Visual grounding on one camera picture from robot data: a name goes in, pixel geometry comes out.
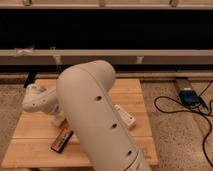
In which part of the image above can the blue power adapter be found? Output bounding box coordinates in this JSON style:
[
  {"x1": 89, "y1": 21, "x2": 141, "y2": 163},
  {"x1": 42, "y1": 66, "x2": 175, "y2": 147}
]
[{"x1": 179, "y1": 90, "x2": 199, "y2": 106}]

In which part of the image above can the dark red chocolate bar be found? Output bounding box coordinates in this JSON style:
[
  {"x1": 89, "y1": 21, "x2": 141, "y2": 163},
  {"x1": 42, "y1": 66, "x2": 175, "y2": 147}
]
[{"x1": 50, "y1": 128, "x2": 74, "y2": 153}]

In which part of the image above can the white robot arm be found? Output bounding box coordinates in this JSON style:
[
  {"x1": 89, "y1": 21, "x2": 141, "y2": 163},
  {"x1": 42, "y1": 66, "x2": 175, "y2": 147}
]
[{"x1": 22, "y1": 60, "x2": 152, "y2": 171}]

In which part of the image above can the metal rail beam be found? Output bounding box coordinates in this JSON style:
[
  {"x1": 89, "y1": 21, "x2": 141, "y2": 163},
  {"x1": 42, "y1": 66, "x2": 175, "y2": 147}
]
[{"x1": 0, "y1": 49, "x2": 213, "y2": 65}]

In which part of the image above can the black cable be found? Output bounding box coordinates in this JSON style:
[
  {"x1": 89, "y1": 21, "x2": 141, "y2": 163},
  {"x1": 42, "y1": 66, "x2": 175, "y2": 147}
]
[{"x1": 153, "y1": 79, "x2": 213, "y2": 169}]

